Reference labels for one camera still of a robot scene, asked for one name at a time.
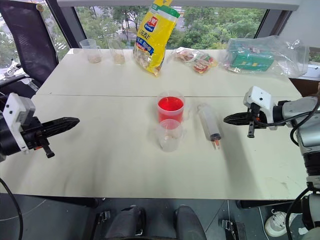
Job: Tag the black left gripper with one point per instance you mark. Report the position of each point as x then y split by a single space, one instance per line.
35 136

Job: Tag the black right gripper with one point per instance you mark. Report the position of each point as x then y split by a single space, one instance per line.
252 125

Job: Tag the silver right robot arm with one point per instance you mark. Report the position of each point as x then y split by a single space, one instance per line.
302 110

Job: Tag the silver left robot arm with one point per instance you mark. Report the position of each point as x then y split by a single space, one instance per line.
8 140

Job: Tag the large clear plastic syringe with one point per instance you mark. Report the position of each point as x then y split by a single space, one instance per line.
209 122

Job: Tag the cup of red liquid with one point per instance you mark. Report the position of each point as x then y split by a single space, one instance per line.
170 111

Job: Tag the small clear plastic cup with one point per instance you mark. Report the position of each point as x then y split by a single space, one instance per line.
168 138

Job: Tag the green cardboard box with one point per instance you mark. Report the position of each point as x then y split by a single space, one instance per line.
250 57

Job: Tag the clear bag of snack packets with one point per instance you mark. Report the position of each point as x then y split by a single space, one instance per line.
197 61

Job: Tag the large clear plastic bag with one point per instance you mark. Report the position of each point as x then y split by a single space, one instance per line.
285 55

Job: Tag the tall clear glass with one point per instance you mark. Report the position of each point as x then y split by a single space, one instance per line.
117 52

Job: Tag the black mesh office chair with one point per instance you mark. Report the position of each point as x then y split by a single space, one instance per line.
27 40

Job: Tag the black table caster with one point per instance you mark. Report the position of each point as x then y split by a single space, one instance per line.
103 217
232 230

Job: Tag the white sneaker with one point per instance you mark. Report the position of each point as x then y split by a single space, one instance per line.
276 222

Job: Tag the yellow oatmeal bag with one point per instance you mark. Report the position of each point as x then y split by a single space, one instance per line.
152 42

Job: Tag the dark rounded shape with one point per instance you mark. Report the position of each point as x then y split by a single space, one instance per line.
126 223
190 223

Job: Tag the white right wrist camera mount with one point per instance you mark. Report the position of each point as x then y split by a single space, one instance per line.
260 98

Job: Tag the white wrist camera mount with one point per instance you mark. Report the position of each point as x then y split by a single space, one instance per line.
260 98
15 112

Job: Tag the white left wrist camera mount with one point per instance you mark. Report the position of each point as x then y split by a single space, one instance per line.
15 112

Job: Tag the dark window frame post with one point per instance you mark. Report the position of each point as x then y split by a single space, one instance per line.
273 23
63 22

